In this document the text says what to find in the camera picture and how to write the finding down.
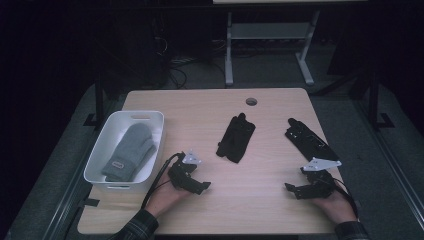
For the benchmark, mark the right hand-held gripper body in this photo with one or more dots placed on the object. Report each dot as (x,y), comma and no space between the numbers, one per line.
(318,183)

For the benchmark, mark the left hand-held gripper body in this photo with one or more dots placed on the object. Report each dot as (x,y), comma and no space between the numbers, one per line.
(183,173)

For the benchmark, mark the grey mitten with pink label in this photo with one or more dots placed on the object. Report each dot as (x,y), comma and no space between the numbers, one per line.
(130,151)

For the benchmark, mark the white plastic bin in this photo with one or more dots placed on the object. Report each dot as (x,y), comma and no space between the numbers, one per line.
(100,150)

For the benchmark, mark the person's right hand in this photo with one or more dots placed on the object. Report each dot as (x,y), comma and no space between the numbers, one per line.
(338,206)

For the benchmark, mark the person's left hand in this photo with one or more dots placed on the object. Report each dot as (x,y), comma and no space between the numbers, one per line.
(165,198)

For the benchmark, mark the black glove with white marks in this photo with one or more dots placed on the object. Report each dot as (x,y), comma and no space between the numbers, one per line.
(310,143)

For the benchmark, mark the dark tape strip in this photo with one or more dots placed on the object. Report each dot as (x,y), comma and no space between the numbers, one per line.
(90,202)

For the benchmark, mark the aluminium floor rail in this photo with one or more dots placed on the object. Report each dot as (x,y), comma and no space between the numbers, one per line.
(393,160)
(71,186)

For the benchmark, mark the black metal stand post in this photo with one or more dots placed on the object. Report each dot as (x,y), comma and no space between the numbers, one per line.
(374,100)
(98,100)

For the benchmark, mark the grey metal table frame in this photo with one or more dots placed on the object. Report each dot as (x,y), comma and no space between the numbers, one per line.
(266,31)

